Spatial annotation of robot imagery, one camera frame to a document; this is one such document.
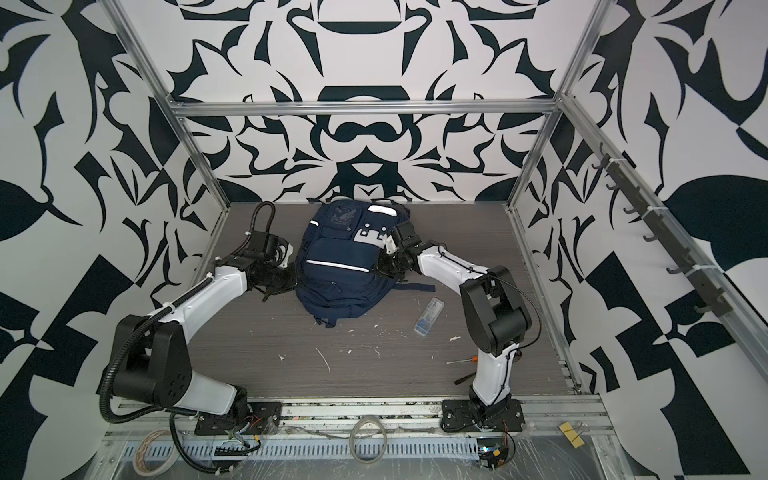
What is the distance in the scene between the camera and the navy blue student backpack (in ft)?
2.98

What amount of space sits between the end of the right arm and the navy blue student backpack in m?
0.02

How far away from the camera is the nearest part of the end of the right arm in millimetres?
712
